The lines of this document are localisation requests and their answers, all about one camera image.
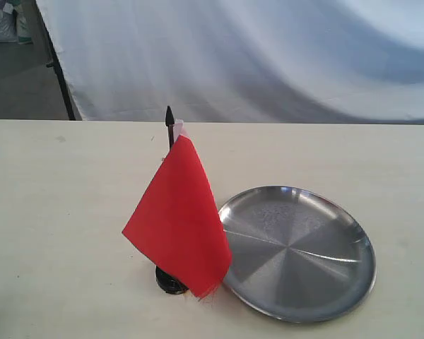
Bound white backdrop cloth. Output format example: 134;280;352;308
37;1;424;124

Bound round stainless steel plate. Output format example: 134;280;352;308
219;186;377;323

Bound black backdrop stand pole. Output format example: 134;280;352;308
35;1;77;121

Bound white sacks in background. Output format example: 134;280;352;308
0;0;33;44

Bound red flag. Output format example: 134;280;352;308
122;109;232;299

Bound black round flag base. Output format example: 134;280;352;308
155;266;189;295

